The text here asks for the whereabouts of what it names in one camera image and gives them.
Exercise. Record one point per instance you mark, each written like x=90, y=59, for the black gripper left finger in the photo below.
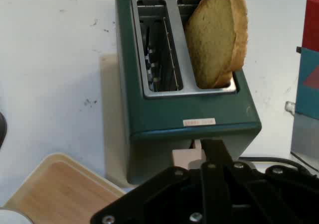
x=154, y=199

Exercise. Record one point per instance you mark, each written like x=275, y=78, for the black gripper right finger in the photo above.
x=274, y=199

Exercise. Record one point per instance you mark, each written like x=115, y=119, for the beige toaster lever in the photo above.
x=185, y=158

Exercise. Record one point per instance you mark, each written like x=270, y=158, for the grey metal box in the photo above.
x=305, y=139

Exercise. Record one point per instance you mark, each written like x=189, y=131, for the light wooden tray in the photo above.
x=62, y=191

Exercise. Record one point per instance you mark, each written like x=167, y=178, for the small white plastic clip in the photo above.
x=289, y=107

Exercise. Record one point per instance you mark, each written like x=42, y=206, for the dark green two-slot toaster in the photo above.
x=189, y=109

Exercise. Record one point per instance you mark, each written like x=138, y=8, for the teal box with red print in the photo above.
x=307, y=84

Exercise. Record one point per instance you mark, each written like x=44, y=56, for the white round dish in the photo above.
x=12, y=217

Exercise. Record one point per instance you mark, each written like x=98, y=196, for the dark round object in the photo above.
x=2, y=130

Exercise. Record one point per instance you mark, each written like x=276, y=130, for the toasted bread slice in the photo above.
x=211, y=42

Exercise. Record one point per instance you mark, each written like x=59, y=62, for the red container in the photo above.
x=311, y=17

